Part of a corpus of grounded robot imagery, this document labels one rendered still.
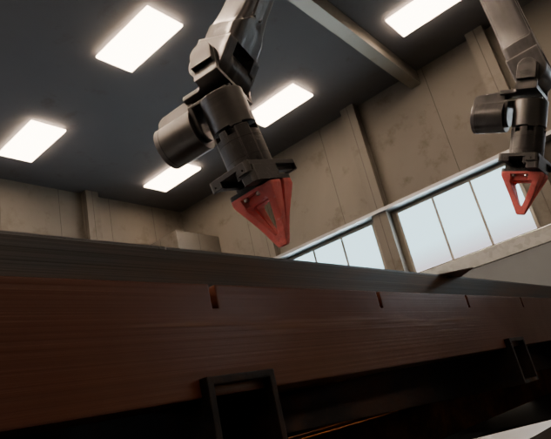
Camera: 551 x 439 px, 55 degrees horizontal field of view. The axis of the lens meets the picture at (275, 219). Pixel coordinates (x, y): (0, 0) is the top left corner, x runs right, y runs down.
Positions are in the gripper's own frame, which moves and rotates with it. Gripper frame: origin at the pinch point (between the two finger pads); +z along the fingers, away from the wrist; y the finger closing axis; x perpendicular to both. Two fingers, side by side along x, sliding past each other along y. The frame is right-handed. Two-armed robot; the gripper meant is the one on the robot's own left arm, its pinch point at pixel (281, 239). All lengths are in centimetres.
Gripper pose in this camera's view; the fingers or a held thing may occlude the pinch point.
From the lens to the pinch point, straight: 64.1
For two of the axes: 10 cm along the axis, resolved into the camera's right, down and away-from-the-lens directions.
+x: 7.2, -4.0, -5.6
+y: -5.7, 1.1, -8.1
